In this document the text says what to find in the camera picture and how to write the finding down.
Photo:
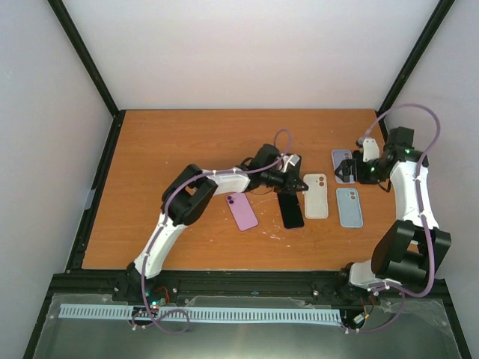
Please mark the left black frame post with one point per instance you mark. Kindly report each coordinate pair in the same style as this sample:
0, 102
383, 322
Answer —
69, 27

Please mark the small green circuit board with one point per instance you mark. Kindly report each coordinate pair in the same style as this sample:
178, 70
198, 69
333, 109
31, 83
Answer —
157, 303

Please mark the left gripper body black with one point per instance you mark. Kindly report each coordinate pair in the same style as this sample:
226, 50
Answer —
286, 183

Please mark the black frame post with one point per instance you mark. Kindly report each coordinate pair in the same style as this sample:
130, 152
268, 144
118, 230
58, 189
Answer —
428, 32
69, 27

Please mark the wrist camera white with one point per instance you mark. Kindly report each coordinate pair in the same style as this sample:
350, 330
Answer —
368, 148
289, 161

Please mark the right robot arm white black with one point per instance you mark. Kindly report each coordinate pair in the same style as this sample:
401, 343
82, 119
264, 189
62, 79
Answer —
408, 256

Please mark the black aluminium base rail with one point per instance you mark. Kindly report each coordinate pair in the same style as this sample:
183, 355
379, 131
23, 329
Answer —
314, 287

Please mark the beige phone case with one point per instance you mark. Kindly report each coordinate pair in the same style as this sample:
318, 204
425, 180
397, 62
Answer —
316, 199

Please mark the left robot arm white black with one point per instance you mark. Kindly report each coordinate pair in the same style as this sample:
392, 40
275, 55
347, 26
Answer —
186, 199

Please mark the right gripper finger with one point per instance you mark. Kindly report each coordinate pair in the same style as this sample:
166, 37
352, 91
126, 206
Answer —
340, 168
339, 177

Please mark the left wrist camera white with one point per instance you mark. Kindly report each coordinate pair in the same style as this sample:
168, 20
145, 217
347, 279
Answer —
289, 161

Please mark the lilac phone case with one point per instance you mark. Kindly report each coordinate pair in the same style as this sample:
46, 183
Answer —
340, 155

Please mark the light blue phone case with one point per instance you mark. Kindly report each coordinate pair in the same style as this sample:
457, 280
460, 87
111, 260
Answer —
349, 208

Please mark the right black frame post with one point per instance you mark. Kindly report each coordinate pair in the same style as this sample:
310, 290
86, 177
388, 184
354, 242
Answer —
428, 32

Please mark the light blue cable duct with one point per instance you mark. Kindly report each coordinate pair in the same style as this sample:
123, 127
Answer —
210, 315

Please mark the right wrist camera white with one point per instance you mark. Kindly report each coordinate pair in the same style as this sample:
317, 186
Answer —
368, 148

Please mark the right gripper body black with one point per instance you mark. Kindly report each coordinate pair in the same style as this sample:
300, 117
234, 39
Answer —
360, 175

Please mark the purple-edged black smartphone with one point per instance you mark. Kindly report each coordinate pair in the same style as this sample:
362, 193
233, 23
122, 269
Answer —
242, 211

